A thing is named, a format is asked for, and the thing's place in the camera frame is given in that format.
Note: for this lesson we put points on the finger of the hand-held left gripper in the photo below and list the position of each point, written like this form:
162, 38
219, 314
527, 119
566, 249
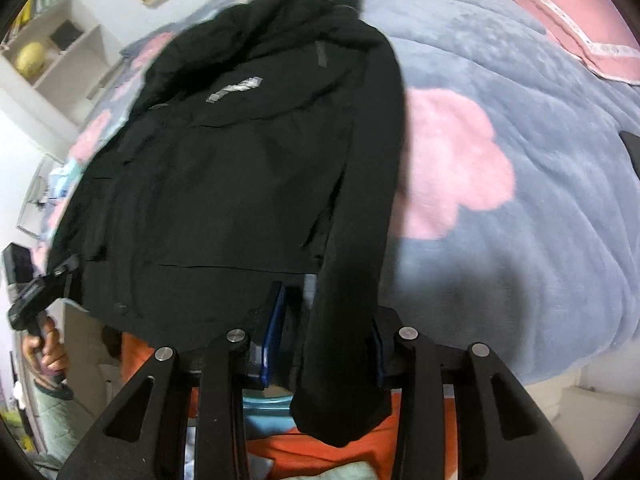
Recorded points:
65, 267

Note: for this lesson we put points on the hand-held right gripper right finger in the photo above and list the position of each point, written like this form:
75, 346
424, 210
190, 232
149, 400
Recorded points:
415, 370

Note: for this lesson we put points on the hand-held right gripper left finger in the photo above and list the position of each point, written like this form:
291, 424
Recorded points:
267, 340

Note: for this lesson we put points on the black hooded jacket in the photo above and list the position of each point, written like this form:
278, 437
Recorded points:
225, 185

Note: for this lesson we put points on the person's left forearm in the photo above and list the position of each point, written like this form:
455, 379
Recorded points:
50, 415

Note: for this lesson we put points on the person's left hand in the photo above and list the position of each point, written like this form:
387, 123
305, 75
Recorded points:
47, 355

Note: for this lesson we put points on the ink drawing poster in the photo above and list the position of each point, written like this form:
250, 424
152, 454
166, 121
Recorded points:
35, 205

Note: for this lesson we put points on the blue tissue box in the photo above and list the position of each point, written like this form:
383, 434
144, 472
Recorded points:
62, 180

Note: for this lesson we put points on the orange garment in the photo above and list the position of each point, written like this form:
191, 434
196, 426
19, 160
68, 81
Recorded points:
280, 455

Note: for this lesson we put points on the grey pink floral blanket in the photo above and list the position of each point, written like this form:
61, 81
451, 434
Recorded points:
525, 235

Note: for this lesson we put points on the white bookshelf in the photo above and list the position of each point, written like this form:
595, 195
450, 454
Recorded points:
75, 67

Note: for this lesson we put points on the yellow globe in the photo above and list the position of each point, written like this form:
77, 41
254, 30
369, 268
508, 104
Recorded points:
31, 57

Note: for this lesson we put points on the black box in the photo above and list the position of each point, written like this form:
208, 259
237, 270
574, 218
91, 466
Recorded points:
66, 36

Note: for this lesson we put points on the pink pillow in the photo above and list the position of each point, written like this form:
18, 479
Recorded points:
550, 0

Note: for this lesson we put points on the white bed frame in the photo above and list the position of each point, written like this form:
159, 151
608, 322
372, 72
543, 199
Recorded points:
600, 410

